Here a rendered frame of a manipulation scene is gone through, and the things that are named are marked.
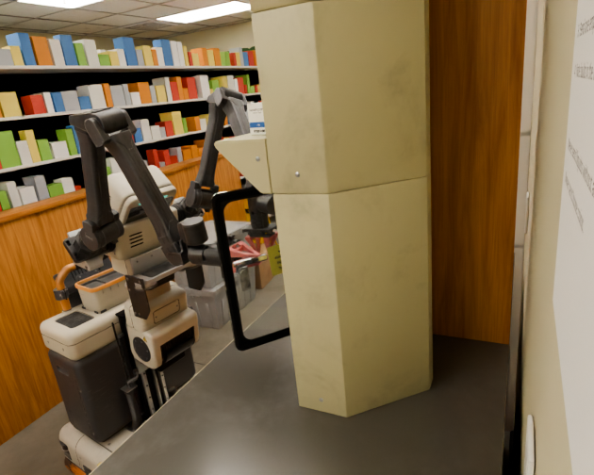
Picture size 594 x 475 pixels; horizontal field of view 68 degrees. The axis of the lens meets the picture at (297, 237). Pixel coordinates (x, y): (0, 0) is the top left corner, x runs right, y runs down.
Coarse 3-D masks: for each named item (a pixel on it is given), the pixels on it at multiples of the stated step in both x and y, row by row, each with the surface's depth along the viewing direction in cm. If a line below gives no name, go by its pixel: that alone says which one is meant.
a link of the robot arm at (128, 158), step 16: (96, 128) 108; (128, 128) 115; (96, 144) 110; (112, 144) 111; (128, 144) 113; (128, 160) 112; (128, 176) 115; (144, 176) 114; (144, 192) 114; (160, 192) 118; (144, 208) 117; (160, 208) 116; (160, 224) 117; (176, 224) 119; (160, 240) 119; (176, 240) 118
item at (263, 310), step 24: (240, 216) 101; (264, 216) 103; (240, 240) 102; (264, 240) 105; (240, 264) 104; (264, 264) 106; (240, 288) 105; (264, 288) 108; (240, 312) 107; (264, 312) 109
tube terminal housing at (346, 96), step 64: (384, 0) 70; (320, 64) 70; (384, 64) 73; (320, 128) 73; (384, 128) 76; (320, 192) 77; (384, 192) 80; (320, 256) 81; (384, 256) 83; (320, 320) 86; (384, 320) 87; (320, 384) 91; (384, 384) 92
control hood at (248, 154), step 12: (216, 144) 83; (228, 144) 82; (240, 144) 81; (252, 144) 80; (264, 144) 78; (228, 156) 83; (240, 156) 81; (252, 156) 80; (264, 156) 79; (240, 168) 82; (252, 168) 81; (264, 168) 80; (252, 180) 82; (264, 180) 81; (264, 192) 82
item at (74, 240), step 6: (78, 234) 140; (66, 240) 140; (72, 240) 142; (78, 240) 139; (66, 246) 140; (72, 246) 141; (78, 246) 139; (84, 246) 139; (72, 252) 140; (78, 252) 140; (84, 252) 140; (90, 252) 140; (96, 252) 143; (102, 252) 146; (72, 258) 140; (78, 258) 141; (84, 258) 141; (90, 258) 144
